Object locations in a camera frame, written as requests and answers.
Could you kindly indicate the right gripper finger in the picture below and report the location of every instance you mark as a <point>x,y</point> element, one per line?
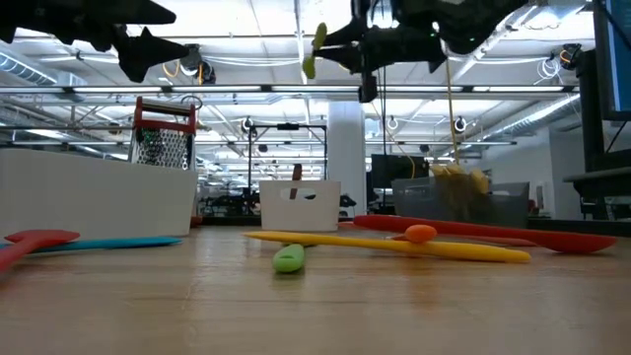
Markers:
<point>350,56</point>
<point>352,35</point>

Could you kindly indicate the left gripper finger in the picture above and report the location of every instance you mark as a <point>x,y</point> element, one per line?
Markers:
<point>143,51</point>
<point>143,12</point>

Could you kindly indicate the green silicone spoon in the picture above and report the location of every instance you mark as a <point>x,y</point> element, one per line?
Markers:
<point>320,35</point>

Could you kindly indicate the blue silicone spatula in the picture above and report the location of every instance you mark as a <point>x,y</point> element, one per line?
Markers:
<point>123,243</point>

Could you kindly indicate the yellow silicone spatula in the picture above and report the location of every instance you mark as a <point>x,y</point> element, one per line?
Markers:
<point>443,250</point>

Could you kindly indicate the red silicone spatula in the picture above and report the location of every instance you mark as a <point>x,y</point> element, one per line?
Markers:
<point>29,239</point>

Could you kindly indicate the red silicone spoon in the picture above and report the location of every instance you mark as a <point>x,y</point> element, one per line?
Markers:
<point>567,240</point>

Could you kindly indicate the red metal box grater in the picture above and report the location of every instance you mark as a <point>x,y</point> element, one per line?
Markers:
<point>162,145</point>

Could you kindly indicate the white building column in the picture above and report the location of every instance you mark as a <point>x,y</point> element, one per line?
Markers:
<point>347,158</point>

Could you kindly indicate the black background monitor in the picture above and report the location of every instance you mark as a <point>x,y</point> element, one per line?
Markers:
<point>394,170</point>

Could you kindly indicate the large white plastic bin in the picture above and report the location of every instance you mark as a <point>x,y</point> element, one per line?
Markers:
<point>98,192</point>

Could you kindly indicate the small white plastic bin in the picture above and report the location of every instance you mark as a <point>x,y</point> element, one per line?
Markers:
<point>315,212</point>

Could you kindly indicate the grey translucent plastic bin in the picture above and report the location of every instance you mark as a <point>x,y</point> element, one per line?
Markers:
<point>508,199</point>

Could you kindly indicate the black computer monitor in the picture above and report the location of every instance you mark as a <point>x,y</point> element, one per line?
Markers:
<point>616,59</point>

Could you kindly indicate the grey computer cart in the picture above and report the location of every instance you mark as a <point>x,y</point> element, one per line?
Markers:
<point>601,182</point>

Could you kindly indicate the silver air duct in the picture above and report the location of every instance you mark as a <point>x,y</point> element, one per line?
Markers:
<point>24,69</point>
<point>537,118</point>

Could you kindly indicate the ceiling light rail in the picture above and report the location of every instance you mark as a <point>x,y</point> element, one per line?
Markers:
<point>222,89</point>

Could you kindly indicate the black background stand frame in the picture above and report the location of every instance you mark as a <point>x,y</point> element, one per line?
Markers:
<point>288,126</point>

